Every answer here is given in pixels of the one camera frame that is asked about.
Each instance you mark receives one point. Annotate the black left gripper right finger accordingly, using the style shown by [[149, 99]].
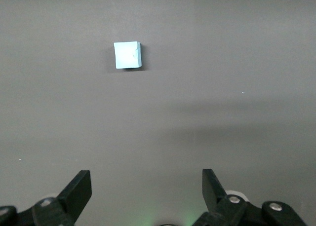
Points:
[[217, 201]]

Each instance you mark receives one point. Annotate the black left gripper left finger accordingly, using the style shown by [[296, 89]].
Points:
[[71, 196]]

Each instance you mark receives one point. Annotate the dark grey table mat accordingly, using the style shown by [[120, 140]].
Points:
[[222, 63]]

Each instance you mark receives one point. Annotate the light blue foam block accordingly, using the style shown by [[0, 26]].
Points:
[[128, 55]]

